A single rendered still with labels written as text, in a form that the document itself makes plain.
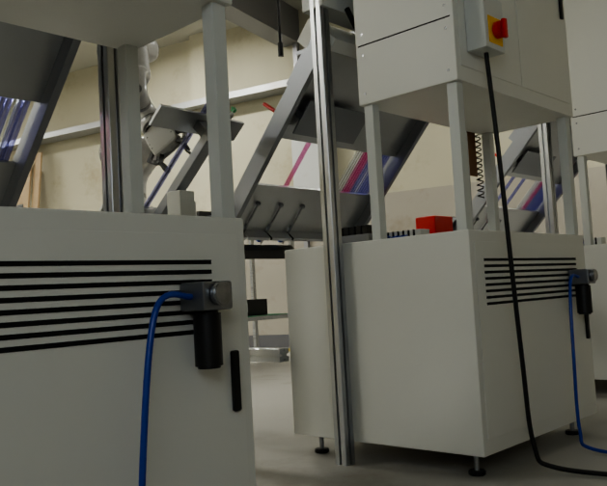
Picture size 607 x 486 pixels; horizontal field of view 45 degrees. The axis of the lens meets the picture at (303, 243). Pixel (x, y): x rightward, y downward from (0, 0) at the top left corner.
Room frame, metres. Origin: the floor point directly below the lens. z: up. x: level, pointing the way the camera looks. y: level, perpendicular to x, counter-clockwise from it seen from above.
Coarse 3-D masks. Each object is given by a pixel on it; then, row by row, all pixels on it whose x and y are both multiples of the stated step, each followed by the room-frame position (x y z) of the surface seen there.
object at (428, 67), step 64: (384, 0) 1.96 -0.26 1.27; (448, 0) 1.82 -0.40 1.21; (512, 0) 2.06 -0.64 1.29; (384, 64) 1.97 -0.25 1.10; (448, 64) 1.83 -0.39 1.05; (512, 64) 2.03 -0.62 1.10; (512, 128) 2.45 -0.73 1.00; (512, 256) 1.97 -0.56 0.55; (576, 256) 2.27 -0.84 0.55; (512, 320) 1.95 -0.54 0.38; (576, 320) 2.25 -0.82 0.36; (512, 384) 1.93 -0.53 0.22; (576, 384) 2.09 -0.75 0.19
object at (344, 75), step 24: (336, 72) 2.28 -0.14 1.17; (312, 96) 2.29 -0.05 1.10; (336, 96) 2.36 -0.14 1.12; (312, 120) 2.30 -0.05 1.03; (336, 120) 2.37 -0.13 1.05; (360, 120) 2.45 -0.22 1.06; (384, 120) 2.59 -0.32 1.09; (408, 120) 2.68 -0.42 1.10; (360, 144) 2.60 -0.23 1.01; (384, 144) 2.69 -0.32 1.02
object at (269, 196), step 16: (256, 192) 2.44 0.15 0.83; (272, 192) 2.49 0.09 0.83; (288, 192) 2.54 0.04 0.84; (304, 192) 2.60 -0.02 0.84; (352, 192) 2.79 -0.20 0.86; (272, 208) 2.55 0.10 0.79; (288, 208) 2.60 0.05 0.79; (304, 208) 2.66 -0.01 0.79; (320, 208) 2.72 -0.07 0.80; (352, 208) 2.85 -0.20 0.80; (256, 224) 2.55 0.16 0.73; (272, 224) 2.61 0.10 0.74; (288, 224) 2.67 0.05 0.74; (304, 224) 2.73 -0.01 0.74; (320, 224) 2.79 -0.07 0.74; (352, 224) 2.92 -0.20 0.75
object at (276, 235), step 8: (248, 232) 2.54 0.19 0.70; (256, 232) 2.57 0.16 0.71; (264, 232) 2.60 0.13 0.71; (272, 232) 2.63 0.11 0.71; (280, 232) 2.66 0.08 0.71; (296, 232) 2.73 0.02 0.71; (304, 232) 2.76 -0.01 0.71; (312, 232) 2.79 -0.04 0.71; (280, 240) 2.64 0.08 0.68; (288, 240) 2.66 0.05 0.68; (296, 240) 2.70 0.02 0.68; (304, 240) 2.73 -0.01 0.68; (312, 240) 2.76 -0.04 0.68; (320, 240) 2.79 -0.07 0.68
